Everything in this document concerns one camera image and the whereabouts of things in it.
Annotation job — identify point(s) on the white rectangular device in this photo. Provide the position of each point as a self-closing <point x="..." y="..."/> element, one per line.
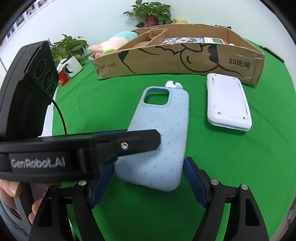
<point x="227" y="99"/>

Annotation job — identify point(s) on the colourful picture book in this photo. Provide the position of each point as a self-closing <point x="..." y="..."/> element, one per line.
<point x="180" y="40"/>

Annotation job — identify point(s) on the person's left forearm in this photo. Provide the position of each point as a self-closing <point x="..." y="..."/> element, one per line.
<point x="11" y="217"/>

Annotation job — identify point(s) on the person's left hand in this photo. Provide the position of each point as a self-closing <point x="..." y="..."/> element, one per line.
<point x="10" y="188"/>

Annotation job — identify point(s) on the small white figurine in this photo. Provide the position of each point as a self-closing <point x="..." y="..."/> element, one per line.
<point x="171" y="83"/>

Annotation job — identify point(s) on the row of wall photos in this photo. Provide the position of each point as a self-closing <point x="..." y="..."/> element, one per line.
<point x="32" y="12"/>

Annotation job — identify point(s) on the red packet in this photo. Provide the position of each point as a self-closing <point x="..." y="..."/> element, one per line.
<point x="63" y="77"/>

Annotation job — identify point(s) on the narrow cardboard divider tray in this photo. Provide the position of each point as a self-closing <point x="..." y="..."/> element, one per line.
<point x="148" y="39"/>

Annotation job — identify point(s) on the light blue dotted phone case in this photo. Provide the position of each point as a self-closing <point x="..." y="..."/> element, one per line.
<point x="161" y="129"/>

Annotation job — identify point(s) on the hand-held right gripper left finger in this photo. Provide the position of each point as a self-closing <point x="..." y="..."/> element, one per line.
<point x="104" y="176"/>

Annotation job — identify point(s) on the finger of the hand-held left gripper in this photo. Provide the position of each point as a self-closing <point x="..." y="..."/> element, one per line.
<point x="138" y="141"/>
<point x="111" y="132"/>

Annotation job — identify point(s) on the potted plant in pink pot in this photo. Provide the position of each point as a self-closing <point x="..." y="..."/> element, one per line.
<point x="150" y="10"/>

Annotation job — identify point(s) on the black pen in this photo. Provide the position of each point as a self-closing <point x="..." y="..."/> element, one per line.
<point x="271" y="52"/>

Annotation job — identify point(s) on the large brown cardboard box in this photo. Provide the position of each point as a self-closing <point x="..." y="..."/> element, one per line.
<point x="161" y="60"/>

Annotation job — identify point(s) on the yellow cloth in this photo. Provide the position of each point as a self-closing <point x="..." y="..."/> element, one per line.
<point x="179" y="21"/>

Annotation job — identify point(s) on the green tablecloth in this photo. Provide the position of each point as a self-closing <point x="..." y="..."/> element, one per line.
<point x="231" y="162"/>

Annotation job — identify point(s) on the white calculator with screen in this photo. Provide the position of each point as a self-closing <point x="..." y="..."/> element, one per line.
<point x="214" y="40"/>

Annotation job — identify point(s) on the pink and teal plush toy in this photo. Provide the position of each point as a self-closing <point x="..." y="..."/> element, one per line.
<point x="120" y="38"/>

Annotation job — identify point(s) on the leafy green potted plant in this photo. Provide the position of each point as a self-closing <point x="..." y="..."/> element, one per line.
<point x="67" y="46"/>

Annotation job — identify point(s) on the green and white carton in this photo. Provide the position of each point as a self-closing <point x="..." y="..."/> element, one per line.
<point x="60" y="67"/>

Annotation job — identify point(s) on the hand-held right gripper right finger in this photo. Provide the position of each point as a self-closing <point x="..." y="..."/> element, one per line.
<point x="194" y="178"/>

